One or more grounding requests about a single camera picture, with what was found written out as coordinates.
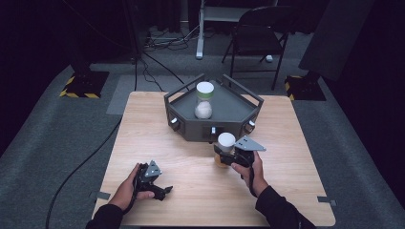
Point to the dark grey panel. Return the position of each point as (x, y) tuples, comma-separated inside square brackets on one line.
[(334, 35)]

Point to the white desk frame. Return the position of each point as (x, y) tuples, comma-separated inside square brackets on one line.
[(200, 31)]

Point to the black folding chair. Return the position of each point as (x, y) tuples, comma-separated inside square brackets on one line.
[(258, 35)]

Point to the white powder jar green band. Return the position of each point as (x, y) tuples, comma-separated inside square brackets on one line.
[(203, 109)]

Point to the black tripod pole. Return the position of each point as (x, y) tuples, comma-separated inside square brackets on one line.
[(133, 28)]

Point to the orange powder jar white lid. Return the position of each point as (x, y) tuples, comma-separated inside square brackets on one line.
[(226, 141)]

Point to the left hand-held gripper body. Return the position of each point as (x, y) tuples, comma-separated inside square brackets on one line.
[(144, 183)]

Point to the grey corner shelf rack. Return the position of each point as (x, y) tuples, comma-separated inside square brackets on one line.
[(229, 111)]

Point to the grey tape strip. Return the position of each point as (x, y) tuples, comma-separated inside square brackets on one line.
[(325, 200), (102, 195)]

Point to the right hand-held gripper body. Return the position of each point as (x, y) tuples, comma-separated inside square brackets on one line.
[(245, 157)]

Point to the person's left hand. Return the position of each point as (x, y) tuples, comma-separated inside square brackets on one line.
[(124, 194)]

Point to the black stand striped base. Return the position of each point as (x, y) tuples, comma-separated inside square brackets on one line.
[(84, 83), (305, 89)]

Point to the person's right hand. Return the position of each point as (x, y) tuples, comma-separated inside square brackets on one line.
[(258, 178)]

